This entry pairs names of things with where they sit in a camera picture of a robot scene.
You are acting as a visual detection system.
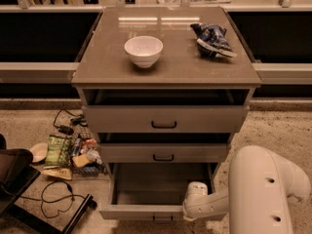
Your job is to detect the black cable on floor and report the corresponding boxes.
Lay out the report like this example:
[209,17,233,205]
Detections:
[19,179,87,219]

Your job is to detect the grey three-drawer cabinet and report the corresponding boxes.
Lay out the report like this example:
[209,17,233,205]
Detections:
[70,6,262,180]

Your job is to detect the grey middle drawer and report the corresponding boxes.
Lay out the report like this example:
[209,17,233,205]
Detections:
[98,133,231,163]

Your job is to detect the grey drawer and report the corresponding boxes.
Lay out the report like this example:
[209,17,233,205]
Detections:
[98,133,231,163]
[100,163,216,224]
[83,90,249,134]

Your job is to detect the grey top drawer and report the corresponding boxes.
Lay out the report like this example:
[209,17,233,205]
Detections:
[83,90,249,134]

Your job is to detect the wire basket with snacks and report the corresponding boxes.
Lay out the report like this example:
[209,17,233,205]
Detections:
[70,125,106,176]

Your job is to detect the tan snack bag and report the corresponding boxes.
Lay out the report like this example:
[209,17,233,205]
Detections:
[42,168,72,180]

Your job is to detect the yellow sponge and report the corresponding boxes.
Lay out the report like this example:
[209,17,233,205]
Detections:
[72,154,92,168]

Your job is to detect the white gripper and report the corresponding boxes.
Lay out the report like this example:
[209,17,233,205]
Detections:
[182,181,208,221]

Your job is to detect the green chip bag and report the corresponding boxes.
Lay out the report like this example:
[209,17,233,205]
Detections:
[44,135,71,169]

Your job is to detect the black power adapter cable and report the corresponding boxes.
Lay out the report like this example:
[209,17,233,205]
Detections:
[52,108,88,137]

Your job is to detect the white ceramic bowl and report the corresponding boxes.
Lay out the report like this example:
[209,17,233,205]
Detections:
[124,36,163,68]

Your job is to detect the white plate on floor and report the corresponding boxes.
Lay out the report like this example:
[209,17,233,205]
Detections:
[29,142,48,163]

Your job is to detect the grey bottom drawer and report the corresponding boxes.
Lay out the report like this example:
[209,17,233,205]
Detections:
[100,163,216,224]

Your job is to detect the black chair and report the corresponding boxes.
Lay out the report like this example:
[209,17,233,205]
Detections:
[0,135,40,215]

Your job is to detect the blue chip bag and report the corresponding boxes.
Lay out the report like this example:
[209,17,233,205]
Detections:
[190,23,237,58]

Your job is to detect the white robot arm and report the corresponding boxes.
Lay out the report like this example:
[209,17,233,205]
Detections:
[182,145,311,234]

